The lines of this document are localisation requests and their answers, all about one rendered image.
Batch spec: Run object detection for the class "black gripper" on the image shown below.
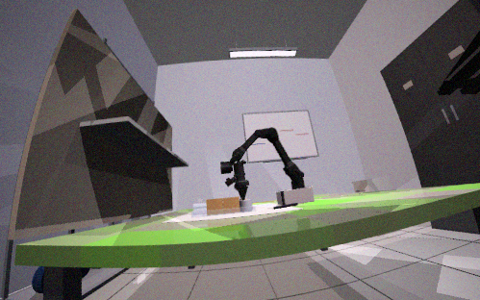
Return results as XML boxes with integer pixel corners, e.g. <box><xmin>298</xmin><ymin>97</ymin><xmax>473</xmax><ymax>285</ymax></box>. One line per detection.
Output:
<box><xmin>234</xmin><ymin>171</ymin><xmax>249</xmax><ymax>200</ymax></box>

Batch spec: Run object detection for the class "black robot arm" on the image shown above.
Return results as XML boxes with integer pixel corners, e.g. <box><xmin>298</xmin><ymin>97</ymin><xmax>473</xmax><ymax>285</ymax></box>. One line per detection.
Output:
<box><xmin>220</xmin><ymin>127</ymin><xmax>305</xmax><ymax>189</ymax></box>

